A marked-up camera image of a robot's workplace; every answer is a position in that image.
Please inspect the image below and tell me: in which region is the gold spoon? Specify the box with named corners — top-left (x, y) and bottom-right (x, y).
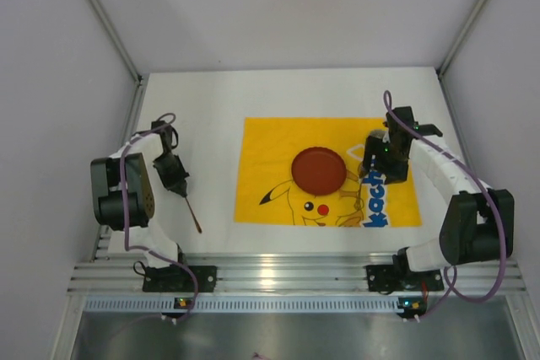
top-left (354, 164), bottom-right (368, 212)

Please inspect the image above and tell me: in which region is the aluminium mounting rail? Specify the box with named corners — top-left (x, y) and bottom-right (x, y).
top-left (67, 224), bottom-right (527, 293)

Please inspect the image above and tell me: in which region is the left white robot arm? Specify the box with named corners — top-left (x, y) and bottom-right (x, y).
top-left (90, 113), bottom-right (189, 269)

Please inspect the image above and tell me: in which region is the yellow Pikachu cloth mat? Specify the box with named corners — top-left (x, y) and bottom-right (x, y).
top-left (235, 117), bottom-right (422, 228)

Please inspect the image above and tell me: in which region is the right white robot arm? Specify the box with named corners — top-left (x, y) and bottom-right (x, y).
top-left (359, 106), bottom-right (515, 276)

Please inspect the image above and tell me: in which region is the left aluminium frame post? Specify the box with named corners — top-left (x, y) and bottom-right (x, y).
top-left (86, 0), bottom-right (142, 84)

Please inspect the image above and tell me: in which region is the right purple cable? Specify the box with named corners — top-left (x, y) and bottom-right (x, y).
top-left (382, 89), bottom-right (510, 321)

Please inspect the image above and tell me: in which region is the slotted grey cable duct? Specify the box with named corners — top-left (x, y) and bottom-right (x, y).
top-left (84, 295), bottom-right (426, 314)

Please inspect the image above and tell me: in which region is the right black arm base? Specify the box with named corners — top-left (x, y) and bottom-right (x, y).
top-left (365, 264), bottom-right (445, 295)

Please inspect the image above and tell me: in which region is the red plastic plate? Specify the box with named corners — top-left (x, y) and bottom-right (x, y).
top-left (291, 147), bottom-right (347, 196)

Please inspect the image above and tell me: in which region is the small metal cup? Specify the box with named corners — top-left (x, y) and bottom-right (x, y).
top-left (370, 129), bottom-right (390, 143)

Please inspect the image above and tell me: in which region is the copper fork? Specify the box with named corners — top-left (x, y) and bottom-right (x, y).
top-left (183, 196), bottom-right (203, 234)

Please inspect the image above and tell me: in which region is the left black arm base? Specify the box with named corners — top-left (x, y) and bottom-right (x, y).
top-left (142, 265), bottom-right (218, 293)

